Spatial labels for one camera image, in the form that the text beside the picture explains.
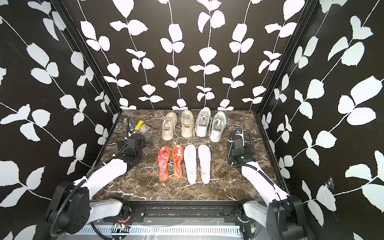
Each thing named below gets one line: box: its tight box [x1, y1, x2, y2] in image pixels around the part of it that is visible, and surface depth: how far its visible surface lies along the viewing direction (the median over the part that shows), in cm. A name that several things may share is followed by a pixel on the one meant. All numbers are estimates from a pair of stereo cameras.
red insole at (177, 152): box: [172, 144, 184, 180], surface depth 94 cm
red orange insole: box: [157, 146, 170, 182], surface depth 92 cm
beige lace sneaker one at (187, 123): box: [181, 109, 194, 138], surface depth 106 cm
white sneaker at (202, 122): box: [195, 107, 211, 138], surface depth 106 cm
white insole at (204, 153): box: [198, 144, 211, 185], surface depth 92 cm
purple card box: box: [135, 123, 151, 135], surface depth 109 cm
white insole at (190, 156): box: [183, 144, 197, 185], surface depth 92 cm
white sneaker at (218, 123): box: [209, 111, 227, 143], surface depth 103 cm
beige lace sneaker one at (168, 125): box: [162, 111, 178, 141], surface depth 106 cm
